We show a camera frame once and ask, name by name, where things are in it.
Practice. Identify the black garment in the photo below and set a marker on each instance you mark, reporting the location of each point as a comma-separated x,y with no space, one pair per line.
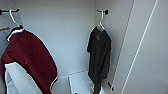
99,56

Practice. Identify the white clothes hanger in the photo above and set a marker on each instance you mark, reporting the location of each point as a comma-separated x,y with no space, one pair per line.
101,21

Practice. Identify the white wardrobe door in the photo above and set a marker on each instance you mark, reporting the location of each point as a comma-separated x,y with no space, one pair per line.
150,50

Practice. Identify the white wardrobe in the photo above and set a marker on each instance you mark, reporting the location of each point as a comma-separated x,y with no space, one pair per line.
73,36

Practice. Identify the white inner drawer unit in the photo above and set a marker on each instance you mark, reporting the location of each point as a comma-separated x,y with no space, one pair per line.
80,83

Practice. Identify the black wardrobe hook peg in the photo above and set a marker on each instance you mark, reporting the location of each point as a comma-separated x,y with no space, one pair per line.
105,12
5,12

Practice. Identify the small dark wardrobe hinge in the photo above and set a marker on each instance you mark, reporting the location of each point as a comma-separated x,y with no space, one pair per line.
110,86

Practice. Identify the maroon garment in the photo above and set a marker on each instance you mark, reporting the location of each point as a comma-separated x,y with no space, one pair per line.
33,56

